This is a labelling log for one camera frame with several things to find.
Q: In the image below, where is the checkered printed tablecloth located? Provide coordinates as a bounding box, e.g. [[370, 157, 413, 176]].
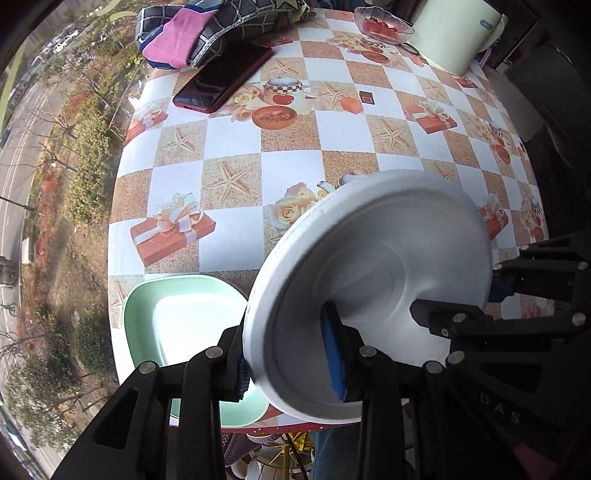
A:
[[107, 7, 548, 430]]

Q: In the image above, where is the white paper bowl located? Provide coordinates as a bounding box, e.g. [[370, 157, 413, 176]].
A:
[[242, 169, 494, 424]]

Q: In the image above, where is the patterned dark and pink cloth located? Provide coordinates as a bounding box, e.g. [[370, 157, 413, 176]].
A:
[[135, 0, 315, 70]]

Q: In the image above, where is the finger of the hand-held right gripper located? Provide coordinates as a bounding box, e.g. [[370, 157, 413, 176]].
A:
[[410, 299, 591, 370], [491, 232, 591, 304]]

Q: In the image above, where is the pale cream kettle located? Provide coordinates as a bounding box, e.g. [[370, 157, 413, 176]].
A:
[[409, 0, 506, 77]]

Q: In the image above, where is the dark red smartphone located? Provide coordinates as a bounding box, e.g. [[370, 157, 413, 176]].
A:
[[172, 42, 274, 114]]

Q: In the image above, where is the glass bowl with red fruit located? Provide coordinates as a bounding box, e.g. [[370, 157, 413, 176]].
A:
[[353, 6, 415, 45]]

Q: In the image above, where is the green plate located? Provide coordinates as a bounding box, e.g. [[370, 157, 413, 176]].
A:
[[123, 274, 271, 428]]

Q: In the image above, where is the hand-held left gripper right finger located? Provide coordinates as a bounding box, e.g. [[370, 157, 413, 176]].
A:
[[320, 301, 467, 480]]

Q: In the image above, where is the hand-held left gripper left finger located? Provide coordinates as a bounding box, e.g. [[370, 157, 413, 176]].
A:
[[51, 325, 253, 480]]

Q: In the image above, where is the person's leg in jeans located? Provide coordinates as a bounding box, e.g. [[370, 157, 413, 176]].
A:
[[314, 427, 365, 480]]

